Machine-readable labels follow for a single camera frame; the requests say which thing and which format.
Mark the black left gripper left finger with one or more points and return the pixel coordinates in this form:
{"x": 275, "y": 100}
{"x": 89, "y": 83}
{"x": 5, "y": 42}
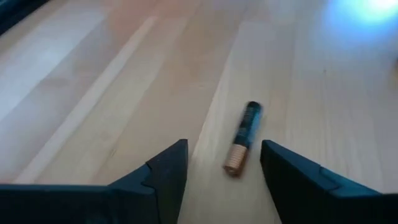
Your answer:
{"x": 124, "y": 205}

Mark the black copper battery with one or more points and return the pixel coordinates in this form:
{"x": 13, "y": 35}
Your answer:
{"x": 245, "y": 133}

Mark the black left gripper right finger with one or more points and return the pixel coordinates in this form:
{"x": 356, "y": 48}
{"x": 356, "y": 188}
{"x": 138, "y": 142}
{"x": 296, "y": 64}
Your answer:
{"x": 311, "y": 202}

